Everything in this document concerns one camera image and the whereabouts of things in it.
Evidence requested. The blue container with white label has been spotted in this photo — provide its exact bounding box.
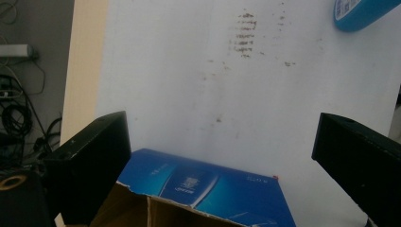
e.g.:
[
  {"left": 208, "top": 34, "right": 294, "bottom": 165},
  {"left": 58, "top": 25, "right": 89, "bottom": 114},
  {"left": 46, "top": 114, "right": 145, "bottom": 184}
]
[{"left": 333, "top": 0, "right": 401, "bottom": 33}]

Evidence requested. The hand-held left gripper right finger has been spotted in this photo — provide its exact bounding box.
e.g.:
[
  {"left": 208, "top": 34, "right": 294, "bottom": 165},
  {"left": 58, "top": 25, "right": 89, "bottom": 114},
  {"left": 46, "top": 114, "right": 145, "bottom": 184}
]
[{"left": 311, "top": 113, "right": 401, "bottom": 227}]

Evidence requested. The white table mat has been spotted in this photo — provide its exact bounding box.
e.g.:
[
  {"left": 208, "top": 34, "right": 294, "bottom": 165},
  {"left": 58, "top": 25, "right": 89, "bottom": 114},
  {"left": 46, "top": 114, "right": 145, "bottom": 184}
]
[{"left": 94, "top": 0, "right": 401, "bottom": 227}]

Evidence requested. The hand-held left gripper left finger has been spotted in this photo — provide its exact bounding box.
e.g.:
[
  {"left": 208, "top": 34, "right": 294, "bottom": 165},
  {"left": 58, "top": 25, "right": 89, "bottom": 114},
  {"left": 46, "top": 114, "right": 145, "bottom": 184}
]
[{"left": 44, "top": 111, "right": 132, "bottom": 226}]

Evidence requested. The silver power strip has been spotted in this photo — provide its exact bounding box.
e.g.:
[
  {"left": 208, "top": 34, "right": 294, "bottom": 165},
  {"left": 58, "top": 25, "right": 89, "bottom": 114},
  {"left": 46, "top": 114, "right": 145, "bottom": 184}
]
[{"left": 0, "top": 44, "right": 36, "bottom": 59}]

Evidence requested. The blue cardboard box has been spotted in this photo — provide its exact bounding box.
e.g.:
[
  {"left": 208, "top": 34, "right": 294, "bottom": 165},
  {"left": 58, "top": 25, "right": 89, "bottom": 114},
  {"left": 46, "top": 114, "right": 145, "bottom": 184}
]
[{"left": 91, "top": 148, "right": 297, "bottom": 227}]

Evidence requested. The black floor cable bundle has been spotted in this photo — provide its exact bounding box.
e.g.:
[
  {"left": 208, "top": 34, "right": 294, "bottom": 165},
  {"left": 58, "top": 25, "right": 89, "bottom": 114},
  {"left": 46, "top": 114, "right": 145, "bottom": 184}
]
[{"left": 0, "top": 74, "right": 62, "bottom": 165}]

